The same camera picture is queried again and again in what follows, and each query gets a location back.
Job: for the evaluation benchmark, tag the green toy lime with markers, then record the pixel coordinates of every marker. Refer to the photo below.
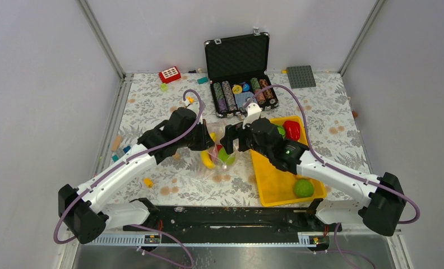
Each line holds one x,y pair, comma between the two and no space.
225,158
303,188

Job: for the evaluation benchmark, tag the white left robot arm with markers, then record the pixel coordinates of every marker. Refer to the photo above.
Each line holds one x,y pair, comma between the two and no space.
84,211

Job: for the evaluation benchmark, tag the black poker chip case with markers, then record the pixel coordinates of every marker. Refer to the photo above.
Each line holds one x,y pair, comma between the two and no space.
236,69

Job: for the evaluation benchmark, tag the light green small block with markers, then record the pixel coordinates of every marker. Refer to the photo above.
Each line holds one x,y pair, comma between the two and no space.
163,87

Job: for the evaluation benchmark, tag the small yellow block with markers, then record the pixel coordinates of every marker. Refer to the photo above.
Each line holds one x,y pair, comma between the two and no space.
147,182

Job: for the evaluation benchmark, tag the red white toy block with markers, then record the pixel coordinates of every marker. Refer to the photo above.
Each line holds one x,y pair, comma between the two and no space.
169,75

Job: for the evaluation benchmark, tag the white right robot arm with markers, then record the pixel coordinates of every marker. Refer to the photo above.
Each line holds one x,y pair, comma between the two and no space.
381,198

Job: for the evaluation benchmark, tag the wooden cylinder block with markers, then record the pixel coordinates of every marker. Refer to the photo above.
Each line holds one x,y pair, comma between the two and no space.
116,143

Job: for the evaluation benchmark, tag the red toy pepper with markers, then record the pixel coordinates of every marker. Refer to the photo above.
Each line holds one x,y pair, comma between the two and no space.
292,130

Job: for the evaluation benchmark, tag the grey lego baseplate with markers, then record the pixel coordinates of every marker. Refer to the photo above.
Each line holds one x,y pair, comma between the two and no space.
301,77

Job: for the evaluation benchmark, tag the green toy lime front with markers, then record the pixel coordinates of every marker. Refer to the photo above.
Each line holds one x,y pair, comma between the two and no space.
303,188

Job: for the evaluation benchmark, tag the clear zip top bag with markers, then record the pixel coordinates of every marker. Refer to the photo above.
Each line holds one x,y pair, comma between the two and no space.
221,172

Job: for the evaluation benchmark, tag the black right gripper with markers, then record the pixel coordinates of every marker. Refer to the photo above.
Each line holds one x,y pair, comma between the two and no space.
234,131

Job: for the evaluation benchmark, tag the teal small block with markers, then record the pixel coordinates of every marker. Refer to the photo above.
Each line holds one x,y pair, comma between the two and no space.
202,80

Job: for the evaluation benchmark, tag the floral table mat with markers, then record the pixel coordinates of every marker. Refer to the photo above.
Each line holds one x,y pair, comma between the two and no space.
331,128

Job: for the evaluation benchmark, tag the yellow plastic tray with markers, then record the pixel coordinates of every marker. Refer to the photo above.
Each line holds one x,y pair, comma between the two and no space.
276,175

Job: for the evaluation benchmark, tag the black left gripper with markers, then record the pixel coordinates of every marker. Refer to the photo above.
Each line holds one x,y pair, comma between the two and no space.
205,142

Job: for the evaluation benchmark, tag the green striped toy watermelon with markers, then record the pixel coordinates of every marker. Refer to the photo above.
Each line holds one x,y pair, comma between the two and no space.
281,131

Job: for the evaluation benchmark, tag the yellow toy banana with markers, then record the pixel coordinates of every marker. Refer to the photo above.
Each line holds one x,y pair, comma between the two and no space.
205,155

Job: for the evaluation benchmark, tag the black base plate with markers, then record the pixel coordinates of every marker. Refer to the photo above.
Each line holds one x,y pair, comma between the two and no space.
201,224

